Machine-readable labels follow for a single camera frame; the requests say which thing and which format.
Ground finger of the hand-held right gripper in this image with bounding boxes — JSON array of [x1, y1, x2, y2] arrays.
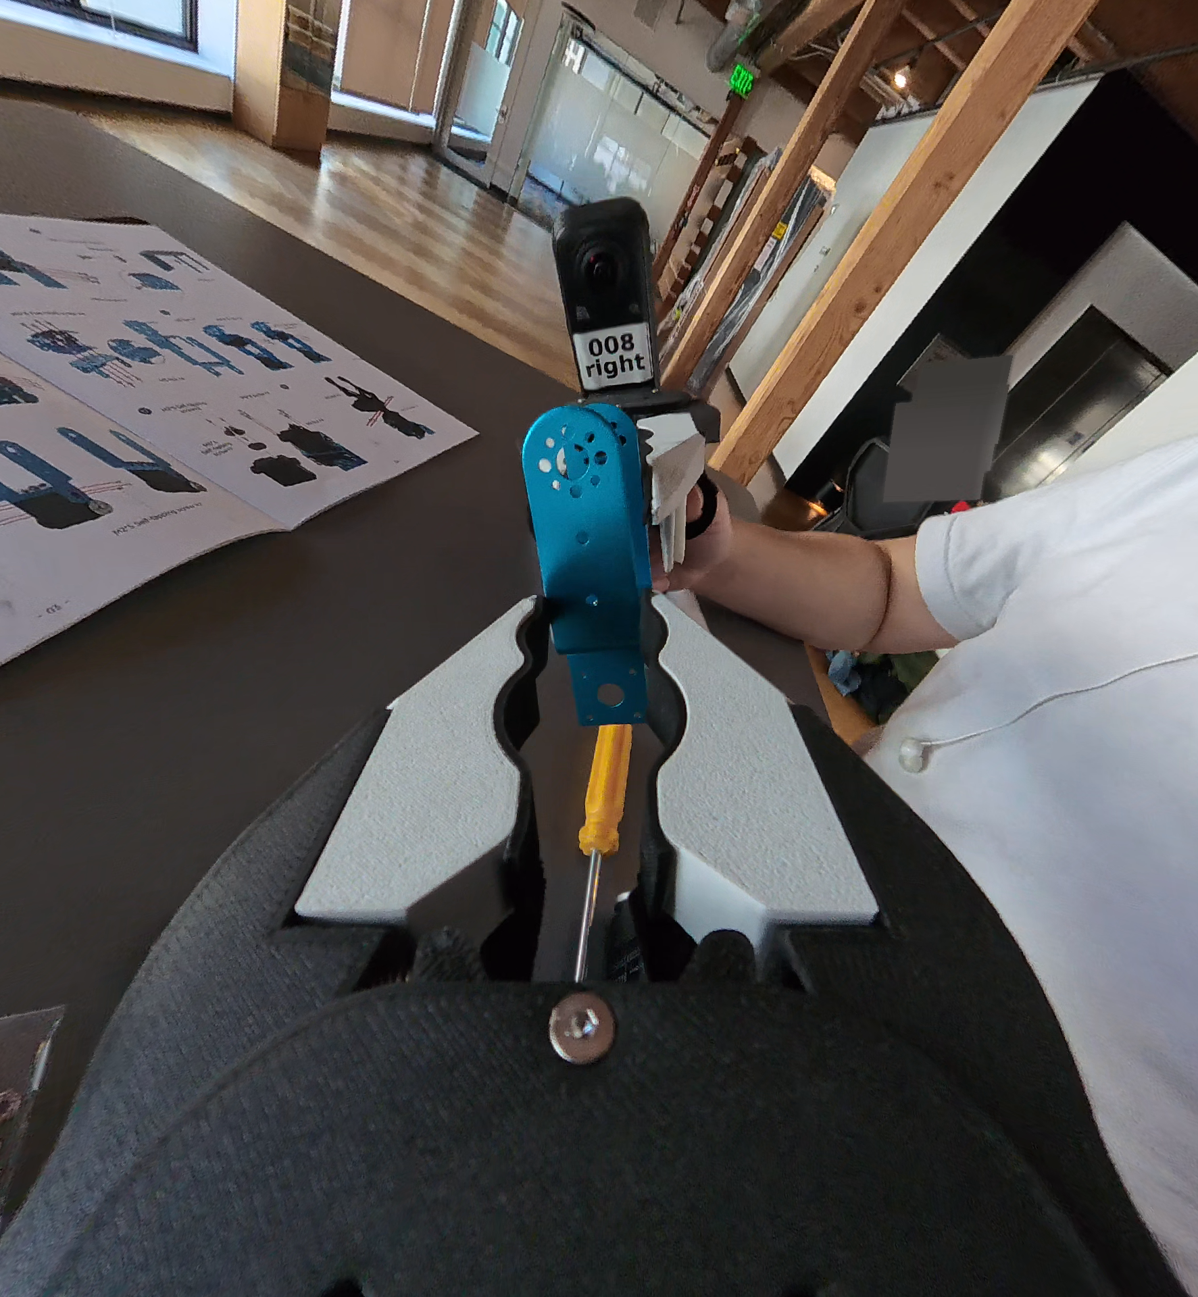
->
[[639, 413, 710, 575]]

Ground thick wooden post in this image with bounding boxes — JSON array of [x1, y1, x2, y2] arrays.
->
[[711, 0, 1102, 487]]

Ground blue metal bracket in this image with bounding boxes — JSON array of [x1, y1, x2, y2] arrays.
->
[[522, 401, 656, 727]]

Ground square wooden pillar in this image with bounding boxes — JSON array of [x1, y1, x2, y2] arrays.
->
[[233, 0, 331, 153]]

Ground open instruction booklet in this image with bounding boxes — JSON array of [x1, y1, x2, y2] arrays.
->
[[0, 206, 481, 695]]

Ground yellow handled screwdriver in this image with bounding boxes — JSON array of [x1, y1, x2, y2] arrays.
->
[[573, 721, 638, 983]]

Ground dark grey desk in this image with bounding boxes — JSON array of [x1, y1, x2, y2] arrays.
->
[[0, 91, 868, 1247]]

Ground large window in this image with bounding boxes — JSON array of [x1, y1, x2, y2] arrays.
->
[[11, 0, 199, 52]]

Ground black servo motor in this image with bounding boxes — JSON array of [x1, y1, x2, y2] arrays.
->
[[608, 891, 653, 983]]

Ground thin white cord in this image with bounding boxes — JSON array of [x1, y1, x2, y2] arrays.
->
[[897, 636, 1198, 773]]

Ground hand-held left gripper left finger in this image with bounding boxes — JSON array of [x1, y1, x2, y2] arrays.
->
[[293, 596, 550, 982]]

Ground scattered small clear parts bags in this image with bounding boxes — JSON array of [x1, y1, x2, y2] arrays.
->
[[0, 1005, 65, 1245]]

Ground white t-shirt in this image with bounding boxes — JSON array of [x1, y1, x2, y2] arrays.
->
[[863, 420, 1198, 1297]]

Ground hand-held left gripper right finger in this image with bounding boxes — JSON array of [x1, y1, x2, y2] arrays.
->
[[638, 593, 884, 982]]

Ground person's right hand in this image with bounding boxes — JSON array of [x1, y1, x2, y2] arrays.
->
[[652, 475, 740, 598]]

